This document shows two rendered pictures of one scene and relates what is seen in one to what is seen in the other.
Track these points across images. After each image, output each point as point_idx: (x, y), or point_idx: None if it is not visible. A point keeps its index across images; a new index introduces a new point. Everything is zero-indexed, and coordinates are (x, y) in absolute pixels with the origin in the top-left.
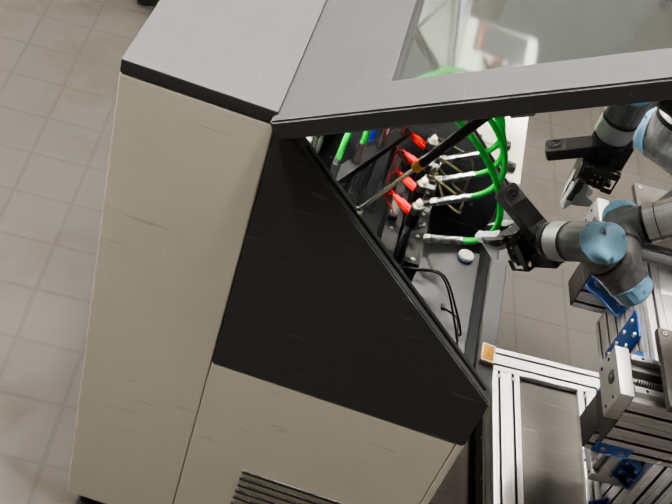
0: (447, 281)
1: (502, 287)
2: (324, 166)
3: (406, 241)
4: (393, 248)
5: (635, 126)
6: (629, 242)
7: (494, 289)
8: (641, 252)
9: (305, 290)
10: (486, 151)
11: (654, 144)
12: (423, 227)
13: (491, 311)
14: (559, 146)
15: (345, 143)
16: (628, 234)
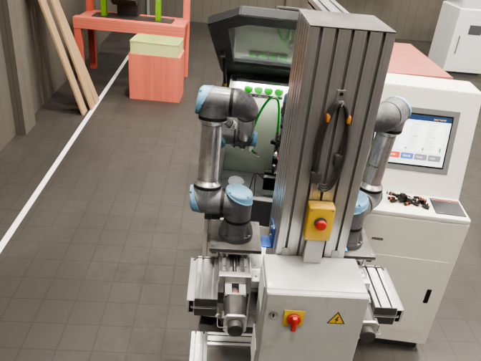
0: (255, 177)
1: (270, 201)
2: (227, 87)
3: (272, 172)
4: (268, 172)
5: (283, 114)
6: (230, 129)
7: (268, 199)
8: (230, 135)
9: None
10: (260, 110)
11: None
12: (273, 165)
13: (255, 198)
14: None
15: (277, 124)
16: (235, 129)
